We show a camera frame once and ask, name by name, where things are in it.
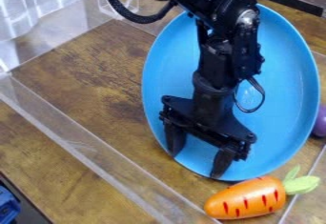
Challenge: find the clear acrylic enclosure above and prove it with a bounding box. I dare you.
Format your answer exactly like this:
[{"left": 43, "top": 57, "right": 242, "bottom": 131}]
[{"left": 0, "top": 0, "right": 326, "bottom": 224}]

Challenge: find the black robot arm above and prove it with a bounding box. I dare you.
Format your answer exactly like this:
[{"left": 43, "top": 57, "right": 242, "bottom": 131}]
[{"left": 159, "top": 0, "right": 263, "bottom": 179}]

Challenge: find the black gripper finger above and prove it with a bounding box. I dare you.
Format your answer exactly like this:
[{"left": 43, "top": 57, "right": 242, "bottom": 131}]
[
  {"left": 210, "top": 148, "right": 235, "bottom": 179},
  {"left": 164, "top": 123, "right": 187, "bottom": 157}
]

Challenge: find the black braided cable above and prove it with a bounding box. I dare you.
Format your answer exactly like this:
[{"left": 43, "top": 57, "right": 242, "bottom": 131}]
[{"left": 96, "top": 0, "right": 176, "bottom": 25}]

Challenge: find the white patterned curtain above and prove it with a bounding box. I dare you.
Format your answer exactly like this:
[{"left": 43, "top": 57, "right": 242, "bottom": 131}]
[{"left": 0, "top": 0, "right": 128, "bottom": 41}]

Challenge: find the orange toy carrot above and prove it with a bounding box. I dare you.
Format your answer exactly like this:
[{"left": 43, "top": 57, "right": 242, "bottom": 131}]
[{"left": 203, "top": 166, "right": 320, "bottom": 219}]

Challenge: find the blue round plate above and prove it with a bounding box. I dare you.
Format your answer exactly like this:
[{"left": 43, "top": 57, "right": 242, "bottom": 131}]
[{"left": 141, "top": 6, "right": 319, "bottom": 181}]

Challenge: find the purple toy eggplant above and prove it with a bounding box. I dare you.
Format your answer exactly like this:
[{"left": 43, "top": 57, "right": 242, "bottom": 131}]
[{"left": 312, "top": 104, "right": 326, "bottom": 137}]

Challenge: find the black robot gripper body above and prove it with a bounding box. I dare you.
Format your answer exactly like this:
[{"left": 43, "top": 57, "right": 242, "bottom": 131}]
[{"left": 159, "top": 71, "right": 258, "bottom": 161}]

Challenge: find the blue object at corner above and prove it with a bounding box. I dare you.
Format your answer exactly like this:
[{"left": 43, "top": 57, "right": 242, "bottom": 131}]
[{"left": 0, "top": 186, "right": 20, "bottom": 224}]

